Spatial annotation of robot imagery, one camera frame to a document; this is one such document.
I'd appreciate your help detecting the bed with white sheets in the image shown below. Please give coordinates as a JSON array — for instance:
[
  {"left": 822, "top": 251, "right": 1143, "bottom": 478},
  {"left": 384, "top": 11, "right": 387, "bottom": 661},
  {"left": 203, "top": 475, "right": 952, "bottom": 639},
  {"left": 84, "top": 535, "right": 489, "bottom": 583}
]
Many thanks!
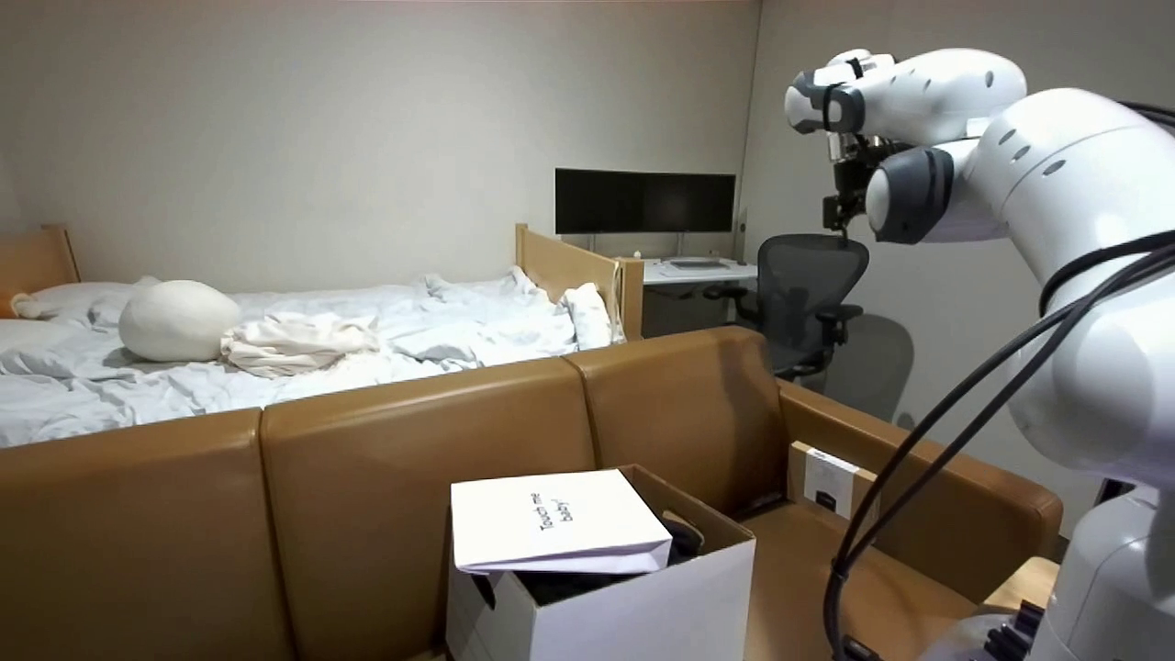
[{"left": 0, "top": 273, "right": 626, "bottom": 451}]

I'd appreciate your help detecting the cream crumpled cloth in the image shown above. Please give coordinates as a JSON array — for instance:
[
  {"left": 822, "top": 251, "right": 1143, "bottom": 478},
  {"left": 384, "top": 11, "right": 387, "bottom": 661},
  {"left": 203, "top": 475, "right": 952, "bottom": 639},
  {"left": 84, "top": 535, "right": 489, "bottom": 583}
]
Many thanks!
[{"left": 215, "top": 311, "right": 384, "bottom": 383}]

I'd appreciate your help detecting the white paper sheet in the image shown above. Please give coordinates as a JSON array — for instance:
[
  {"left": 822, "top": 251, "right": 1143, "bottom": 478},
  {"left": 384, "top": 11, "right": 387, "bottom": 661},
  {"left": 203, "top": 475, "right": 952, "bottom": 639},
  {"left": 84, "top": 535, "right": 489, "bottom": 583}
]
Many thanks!
[{"left": 446, "top": 467, "right": 675, "bottom": 579}]

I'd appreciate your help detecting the white cardboard storage box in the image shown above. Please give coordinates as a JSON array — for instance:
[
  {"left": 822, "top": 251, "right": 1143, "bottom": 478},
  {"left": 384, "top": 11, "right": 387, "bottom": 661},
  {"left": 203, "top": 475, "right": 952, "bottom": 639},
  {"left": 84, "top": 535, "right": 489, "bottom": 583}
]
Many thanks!
[{"left": 440, "top": 464, "right": 759, "bottom": 661}]

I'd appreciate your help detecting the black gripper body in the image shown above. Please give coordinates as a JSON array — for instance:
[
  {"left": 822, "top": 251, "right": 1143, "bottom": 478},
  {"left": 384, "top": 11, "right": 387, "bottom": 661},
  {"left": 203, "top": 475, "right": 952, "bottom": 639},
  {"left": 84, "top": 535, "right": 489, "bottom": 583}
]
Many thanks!
[{"left": 818, "top": 130, "right": 879, "bottom": 234}]

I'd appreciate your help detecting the black computer monitor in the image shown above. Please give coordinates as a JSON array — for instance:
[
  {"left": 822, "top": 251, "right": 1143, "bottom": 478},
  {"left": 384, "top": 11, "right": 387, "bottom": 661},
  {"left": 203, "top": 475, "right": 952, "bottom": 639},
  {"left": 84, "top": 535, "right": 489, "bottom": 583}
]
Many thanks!
[{"left": 551, "top": 165, "right": 741, "bottom": 243}]

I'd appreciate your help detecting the flat white pillow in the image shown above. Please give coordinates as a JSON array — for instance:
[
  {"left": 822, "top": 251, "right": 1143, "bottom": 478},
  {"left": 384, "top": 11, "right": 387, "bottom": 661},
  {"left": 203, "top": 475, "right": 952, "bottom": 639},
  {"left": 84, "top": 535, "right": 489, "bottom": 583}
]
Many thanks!
[{"left": 7, "top": 274, "right": 161, "bottom": 331}]

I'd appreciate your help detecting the round white cushion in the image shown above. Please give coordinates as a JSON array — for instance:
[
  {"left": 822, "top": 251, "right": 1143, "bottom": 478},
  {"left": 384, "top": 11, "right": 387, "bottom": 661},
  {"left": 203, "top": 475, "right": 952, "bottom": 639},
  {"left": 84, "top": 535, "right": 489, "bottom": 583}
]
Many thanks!
[{"left": 118, "top": 279, "right": 244, "bottom": 367}]

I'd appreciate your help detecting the light wooden side table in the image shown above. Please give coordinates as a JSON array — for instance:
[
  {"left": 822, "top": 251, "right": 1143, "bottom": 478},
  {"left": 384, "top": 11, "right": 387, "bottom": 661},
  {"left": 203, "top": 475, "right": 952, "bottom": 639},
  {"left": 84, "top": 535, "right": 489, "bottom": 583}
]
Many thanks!
[{"left": 983, "top": 557, "right": 1064, "bottom": 616}]

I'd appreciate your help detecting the black mesh office chair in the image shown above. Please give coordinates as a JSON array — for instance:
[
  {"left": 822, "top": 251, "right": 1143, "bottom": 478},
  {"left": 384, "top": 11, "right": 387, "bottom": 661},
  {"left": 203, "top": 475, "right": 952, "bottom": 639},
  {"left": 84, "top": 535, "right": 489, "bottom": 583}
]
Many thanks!
[{"left": 730, "top": 230, "right": 872, "bottom": 386}]

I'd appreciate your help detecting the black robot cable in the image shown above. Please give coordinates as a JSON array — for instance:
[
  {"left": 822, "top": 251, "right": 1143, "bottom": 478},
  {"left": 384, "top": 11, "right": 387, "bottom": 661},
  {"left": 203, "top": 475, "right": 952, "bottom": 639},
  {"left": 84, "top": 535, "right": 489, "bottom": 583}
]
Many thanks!
[{"left": 818, "top": 98, "right": 1175, "bottom": 661}]

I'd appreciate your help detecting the wooden bed frame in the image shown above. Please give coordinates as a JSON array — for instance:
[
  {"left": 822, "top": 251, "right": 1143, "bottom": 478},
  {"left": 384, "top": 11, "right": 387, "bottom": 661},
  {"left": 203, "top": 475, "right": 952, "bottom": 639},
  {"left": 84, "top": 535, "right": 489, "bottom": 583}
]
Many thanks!
[{"left": 0, "top": 224, "right": 644, "bottom": 347}]

